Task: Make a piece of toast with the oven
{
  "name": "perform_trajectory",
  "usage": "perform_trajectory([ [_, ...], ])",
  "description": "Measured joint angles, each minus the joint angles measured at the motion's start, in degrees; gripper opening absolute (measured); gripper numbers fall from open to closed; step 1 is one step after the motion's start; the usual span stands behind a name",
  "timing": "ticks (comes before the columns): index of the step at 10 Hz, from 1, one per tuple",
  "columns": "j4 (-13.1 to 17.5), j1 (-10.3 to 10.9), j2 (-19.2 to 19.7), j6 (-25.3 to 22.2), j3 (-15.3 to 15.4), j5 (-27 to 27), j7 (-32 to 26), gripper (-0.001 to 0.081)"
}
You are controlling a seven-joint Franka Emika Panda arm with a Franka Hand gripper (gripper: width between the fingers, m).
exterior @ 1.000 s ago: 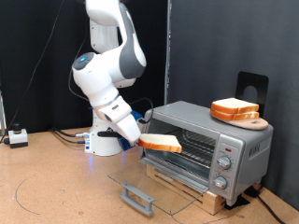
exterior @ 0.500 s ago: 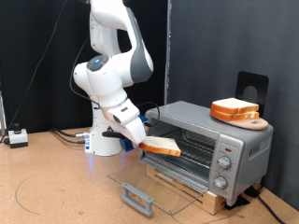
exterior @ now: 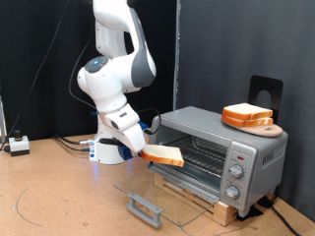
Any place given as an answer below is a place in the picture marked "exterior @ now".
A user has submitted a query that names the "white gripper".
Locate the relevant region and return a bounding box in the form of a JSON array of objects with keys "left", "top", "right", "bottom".
[{"left": 99, "top": 104, "right": 147, "bottom": 157}]

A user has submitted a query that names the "white bread slice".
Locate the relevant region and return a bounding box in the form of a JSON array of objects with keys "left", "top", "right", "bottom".
[
  {"left": 221, "top": 102, "right": 274, "bottom": 121},
  {"left": 141, "top": 144, "right": 185, "bottom": 168},
  {"left": 220, "top": 114, "right": 275, "bottom": 128}
]

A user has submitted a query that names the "glass oven door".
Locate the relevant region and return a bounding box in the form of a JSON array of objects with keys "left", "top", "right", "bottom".
[{"left": 112, "top": 164, "right": 221, "bottom": 229}]

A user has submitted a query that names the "silver oven knob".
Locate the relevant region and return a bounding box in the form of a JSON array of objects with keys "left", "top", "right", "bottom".
[
  {"left": 228, "top": 164, "right": 245, "bottom": 180},
  {"left": 223, "top": 185, "right": 241, "bottom": 201}
]

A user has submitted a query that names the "silver toaster oven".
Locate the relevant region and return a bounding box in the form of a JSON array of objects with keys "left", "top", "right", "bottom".
[{"left": 146, "top": 105, "right": 289, "bottom": 219}]

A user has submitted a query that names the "wooden slatted crate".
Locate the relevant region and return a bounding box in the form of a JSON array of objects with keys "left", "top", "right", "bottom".
[{"left": 153, "top": 173, "right": 239, "bottom": 228}]

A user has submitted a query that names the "vertical aluminium pole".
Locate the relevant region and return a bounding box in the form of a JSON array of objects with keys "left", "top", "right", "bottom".
[{"left": 172, "top": 0, "right": 182, "bottom": 111}]

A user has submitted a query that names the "emergency stop button box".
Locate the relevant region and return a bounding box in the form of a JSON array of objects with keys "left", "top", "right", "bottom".
[{"left": 8, "top": 129, "right": 31, "bottom": 157}]

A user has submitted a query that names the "black foam pad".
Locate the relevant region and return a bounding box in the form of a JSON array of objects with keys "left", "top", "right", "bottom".
[{"left": 236, "top": 206, "right": 265, "bottom": 222}]

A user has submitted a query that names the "round wooden cutting board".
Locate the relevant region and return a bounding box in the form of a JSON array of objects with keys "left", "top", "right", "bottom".
[{"left": 234, "top": 123, "right": 284, "bottom": 138}]

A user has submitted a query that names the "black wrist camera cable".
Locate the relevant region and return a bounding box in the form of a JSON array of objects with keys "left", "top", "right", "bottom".
[{"left": 68, "top": 19, "right": 162, "bottom": 136}]

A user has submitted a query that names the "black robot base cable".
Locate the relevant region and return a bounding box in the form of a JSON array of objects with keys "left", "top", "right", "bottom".
[
  {"left": 53, "top": 134, "right": 95, "bottom": 146},
  {"left": 52, "top": 136, "right": 92, "bottom": 152}
]

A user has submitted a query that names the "wire oven rack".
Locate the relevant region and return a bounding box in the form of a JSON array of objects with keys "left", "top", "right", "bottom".
[{"left": 156, "top": 135, "right": 229, "bottom": 178}]

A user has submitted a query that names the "long black hanging cable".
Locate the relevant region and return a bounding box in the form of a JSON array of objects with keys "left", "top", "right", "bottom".
[{"left": 0, "top": 0, "right": 72, "bottom": 148}]

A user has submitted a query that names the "black oven power cable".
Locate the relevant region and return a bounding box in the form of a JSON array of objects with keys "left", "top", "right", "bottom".
[{"left": 270, "top": 205, "right": 301, "bottom": 236}]

